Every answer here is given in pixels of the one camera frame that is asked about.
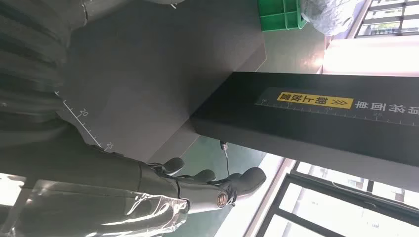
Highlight black window frame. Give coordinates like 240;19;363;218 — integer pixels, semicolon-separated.
255;160;419;237

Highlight black scanner column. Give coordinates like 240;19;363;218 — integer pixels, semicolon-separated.
190;71;419;193

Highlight black scanner power cable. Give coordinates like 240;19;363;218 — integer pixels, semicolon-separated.
219;140;232;179

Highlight grey courier package red print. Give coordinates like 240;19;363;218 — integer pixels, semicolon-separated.
299;0;367;37

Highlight green plastic crate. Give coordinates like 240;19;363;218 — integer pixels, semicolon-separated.
256;0;309;33

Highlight yellow column label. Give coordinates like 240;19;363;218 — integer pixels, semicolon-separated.
276;91;355;110

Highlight black scanner base platform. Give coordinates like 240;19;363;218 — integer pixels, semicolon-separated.
55;0;267;164

